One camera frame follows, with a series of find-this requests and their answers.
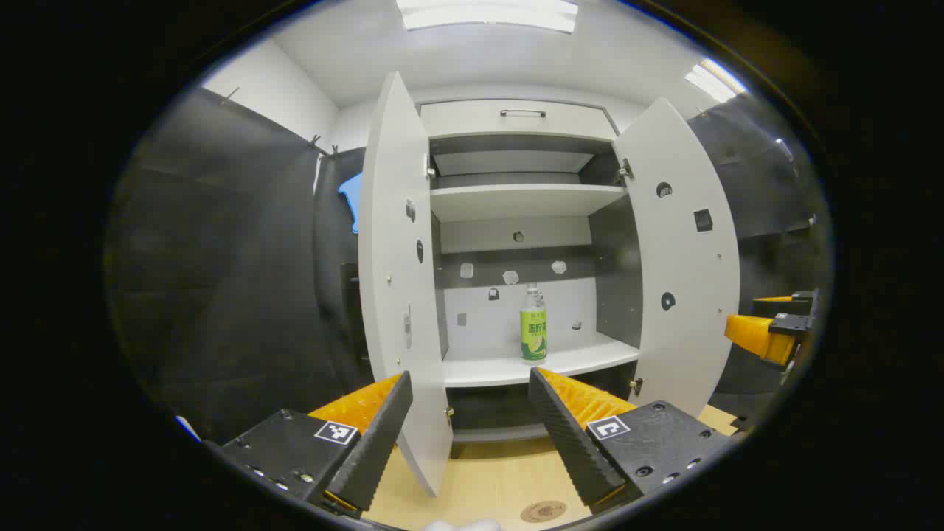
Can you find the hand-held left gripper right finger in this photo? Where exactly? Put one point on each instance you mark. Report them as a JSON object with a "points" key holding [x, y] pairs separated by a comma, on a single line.
{"points": [[568, 442]]}

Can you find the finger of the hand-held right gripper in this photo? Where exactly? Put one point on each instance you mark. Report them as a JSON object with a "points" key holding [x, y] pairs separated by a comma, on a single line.
{"points": [[773, 299], [756, 335]]}

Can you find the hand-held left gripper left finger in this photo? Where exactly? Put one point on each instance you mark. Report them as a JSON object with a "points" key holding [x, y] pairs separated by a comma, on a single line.
{"points": [[376, 442]]}

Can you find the round cork coaster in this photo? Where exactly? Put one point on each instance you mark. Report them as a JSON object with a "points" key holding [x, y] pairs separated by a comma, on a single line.
{"points": [[543, 511]]}

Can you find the white cabinet door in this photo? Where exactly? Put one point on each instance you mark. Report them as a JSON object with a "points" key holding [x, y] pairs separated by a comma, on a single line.
{"points": [[686, 258], [398, 258]]}

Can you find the green label clear bottle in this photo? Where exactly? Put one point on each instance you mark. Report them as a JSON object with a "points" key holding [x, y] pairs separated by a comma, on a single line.
{"points": [[533, 332]]}

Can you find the ceiling light panel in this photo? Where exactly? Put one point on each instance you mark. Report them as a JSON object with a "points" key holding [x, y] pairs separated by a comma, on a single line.
{"points": [[712, 80], [487, 15]]}

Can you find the black backdrop cloth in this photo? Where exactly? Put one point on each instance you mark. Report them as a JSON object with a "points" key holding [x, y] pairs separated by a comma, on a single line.
{"points": [[221, 258]]}

